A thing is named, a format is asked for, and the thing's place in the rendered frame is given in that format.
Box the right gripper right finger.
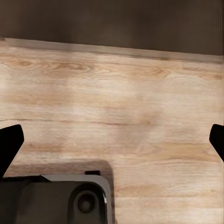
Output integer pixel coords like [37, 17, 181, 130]
[209, 124, 224, 162]

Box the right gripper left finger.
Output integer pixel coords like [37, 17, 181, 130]
[0, 124, 24, 180]

